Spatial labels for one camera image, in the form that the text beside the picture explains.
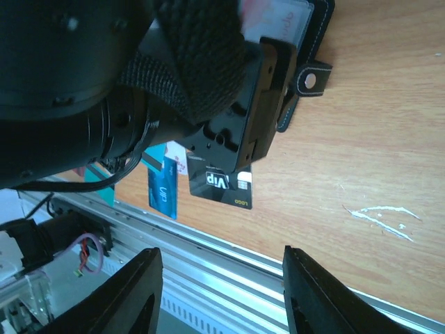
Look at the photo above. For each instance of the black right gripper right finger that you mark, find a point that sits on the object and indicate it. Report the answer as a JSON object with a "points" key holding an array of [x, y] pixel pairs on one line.
{"points": [[317, 302]]}

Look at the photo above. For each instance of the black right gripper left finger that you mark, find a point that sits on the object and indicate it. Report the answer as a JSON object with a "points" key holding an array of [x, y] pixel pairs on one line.
{"points": [[128, 302]]}

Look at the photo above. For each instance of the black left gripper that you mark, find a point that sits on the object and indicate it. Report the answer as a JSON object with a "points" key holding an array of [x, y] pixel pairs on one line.
{"points": [[202, 84]]}

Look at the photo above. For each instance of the black leather card holder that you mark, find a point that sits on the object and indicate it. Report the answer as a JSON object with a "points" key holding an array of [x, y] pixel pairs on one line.
{"points": [[311, 76]]}

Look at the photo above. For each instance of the black vip card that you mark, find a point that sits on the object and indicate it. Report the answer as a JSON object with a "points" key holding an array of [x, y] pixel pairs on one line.
{"points": [[211, 183]]}

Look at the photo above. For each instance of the blue card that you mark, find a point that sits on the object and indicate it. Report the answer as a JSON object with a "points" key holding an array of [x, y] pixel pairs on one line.
{"points": [[162, 189]]}

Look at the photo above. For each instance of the red card with black stripe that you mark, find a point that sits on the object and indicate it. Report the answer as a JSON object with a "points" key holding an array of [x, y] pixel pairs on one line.
{"points": [[277, 19]]}

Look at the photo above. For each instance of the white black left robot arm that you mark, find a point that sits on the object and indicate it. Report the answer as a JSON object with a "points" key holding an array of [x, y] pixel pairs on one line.
{"points": [[88, 86]]}

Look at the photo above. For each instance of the white card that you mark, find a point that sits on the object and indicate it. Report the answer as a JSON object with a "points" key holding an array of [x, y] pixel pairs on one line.
{"points": [[176, 152]]}

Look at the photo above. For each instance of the teal card right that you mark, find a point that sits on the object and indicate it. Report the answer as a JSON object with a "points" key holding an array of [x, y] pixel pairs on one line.
{"points": [[153, 157]]}

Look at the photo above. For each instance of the grey slotted cable duct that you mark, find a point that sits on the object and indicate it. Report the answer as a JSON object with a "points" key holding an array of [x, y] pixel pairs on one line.
{"points": [[224, 296]]}

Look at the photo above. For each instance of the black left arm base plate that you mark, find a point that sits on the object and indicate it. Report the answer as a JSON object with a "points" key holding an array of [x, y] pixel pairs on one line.
{"points": [[69, 222]]}

